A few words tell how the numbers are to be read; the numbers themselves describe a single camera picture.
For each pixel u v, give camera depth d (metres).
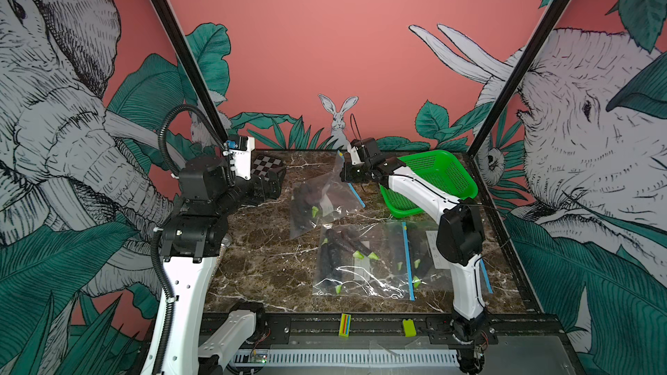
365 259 0.88
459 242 0.53
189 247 0.39
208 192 0.42
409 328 0.75
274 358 0.70
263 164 1.11
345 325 0.73
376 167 0.70
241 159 0.52
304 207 0.97
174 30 0.80
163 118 0.36
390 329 0.75
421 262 0.86
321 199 0.98
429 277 0.84
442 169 1.11
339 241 0.89
